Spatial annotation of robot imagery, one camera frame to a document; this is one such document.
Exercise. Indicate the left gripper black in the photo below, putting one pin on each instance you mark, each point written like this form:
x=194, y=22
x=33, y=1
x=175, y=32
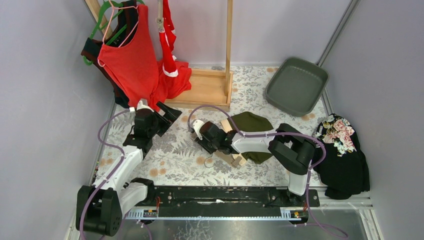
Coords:
x=164, y=117

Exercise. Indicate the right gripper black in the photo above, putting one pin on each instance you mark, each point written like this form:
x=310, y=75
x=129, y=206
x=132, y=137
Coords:
x=202, y=144

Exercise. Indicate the wooden clip hanger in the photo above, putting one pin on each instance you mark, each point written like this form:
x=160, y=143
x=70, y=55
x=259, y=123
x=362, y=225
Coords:
x=160, y=16
x=234, y=160

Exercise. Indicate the olive green underwear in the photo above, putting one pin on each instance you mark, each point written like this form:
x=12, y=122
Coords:
x=250, y=122

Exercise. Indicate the red underwear with white lettering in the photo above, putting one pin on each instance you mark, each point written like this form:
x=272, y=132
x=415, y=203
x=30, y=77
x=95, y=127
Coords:
x=167, y=38

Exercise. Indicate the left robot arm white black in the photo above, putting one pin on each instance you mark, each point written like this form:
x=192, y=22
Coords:
x=101, y=207

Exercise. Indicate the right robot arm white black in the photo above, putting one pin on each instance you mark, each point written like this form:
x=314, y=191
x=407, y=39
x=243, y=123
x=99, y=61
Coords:
x=293, y=150

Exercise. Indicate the green plastic hanger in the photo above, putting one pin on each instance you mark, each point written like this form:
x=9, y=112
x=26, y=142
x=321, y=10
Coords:
x=98, y=12

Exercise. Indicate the floral table cloth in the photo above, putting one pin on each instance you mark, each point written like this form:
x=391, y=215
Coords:
x=175, y=158

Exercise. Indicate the wooden clothes rack stand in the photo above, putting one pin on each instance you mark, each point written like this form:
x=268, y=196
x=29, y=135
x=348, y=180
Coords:
x=210, y=87

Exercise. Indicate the red tank top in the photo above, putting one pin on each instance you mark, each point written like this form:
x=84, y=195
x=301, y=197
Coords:
x=135, y=69

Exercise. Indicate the grey plastic bin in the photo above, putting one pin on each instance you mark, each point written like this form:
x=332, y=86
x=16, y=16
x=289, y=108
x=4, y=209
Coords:
x=296, y=86

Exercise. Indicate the dark striped garment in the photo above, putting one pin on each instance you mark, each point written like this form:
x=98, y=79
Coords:
x=119, y=96

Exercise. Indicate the black floral garment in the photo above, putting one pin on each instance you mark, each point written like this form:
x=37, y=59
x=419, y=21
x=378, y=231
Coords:
x=344, y=169

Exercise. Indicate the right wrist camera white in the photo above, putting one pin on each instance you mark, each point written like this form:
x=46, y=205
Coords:
x=196, y=126

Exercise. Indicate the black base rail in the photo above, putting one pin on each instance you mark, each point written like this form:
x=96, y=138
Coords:
x=223, y=202

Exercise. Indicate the pink wire hanger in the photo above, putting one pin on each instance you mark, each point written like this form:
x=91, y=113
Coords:
x=117, y=36

